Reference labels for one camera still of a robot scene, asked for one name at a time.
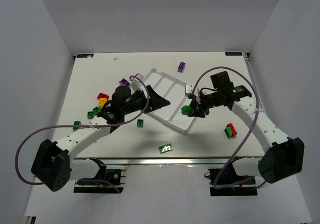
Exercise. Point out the yellow curved lego brick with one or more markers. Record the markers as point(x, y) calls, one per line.
point(102, 102)

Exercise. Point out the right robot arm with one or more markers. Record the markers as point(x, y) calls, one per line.
point(283, 155)

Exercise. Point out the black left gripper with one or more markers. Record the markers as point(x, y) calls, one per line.
point(148, 98)

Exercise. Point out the purple round lego brick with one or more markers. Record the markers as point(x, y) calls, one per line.
point(124, 82)

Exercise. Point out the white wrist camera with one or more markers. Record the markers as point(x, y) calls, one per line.
point(191, 89)
point(135, 84)

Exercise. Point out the green studded lego plate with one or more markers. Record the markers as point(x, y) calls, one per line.
point(165, 148)

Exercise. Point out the blue table label left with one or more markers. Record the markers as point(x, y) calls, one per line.
point(85, 55)

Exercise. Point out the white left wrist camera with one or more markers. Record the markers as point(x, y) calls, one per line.
point(135, 84)

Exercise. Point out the blue table label right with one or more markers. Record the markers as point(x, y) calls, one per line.
point(233, 53)

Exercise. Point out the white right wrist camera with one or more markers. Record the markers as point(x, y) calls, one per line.
point(191, 89)

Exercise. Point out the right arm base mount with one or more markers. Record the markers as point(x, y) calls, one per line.
point(246, 189)

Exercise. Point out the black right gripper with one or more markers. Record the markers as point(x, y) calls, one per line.
point(200, 105)

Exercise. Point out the red curved lego brick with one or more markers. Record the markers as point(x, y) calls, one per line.
point(102, 95)

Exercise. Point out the white divided sorting tray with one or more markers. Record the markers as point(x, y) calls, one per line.
point(173, 90)

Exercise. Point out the blue table label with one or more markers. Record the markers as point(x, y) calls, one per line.
point(233, 53)
point(85, 55)

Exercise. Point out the purple lego brick far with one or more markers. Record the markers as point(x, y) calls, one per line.
point(181, 67)

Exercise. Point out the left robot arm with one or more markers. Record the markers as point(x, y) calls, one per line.
point(55, 163)

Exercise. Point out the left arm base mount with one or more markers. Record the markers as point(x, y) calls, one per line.
point(93, 176)

